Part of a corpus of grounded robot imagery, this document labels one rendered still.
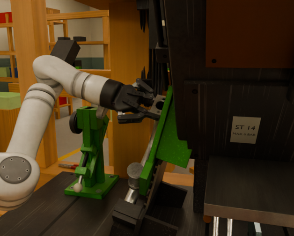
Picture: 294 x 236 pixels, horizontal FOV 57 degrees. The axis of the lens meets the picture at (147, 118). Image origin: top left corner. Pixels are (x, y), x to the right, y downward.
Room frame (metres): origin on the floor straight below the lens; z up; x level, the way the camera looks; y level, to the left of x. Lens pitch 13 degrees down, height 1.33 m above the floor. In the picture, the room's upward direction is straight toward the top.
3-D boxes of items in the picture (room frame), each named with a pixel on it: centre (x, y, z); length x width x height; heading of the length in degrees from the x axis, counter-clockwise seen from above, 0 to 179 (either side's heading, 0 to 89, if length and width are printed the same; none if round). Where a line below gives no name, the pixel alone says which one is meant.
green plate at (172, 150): (0.59, -0.07, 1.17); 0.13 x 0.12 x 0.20; 75
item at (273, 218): (0.51, -0.21, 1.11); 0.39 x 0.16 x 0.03; 165
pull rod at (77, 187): (0.76, 0.20, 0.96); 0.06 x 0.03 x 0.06; 165
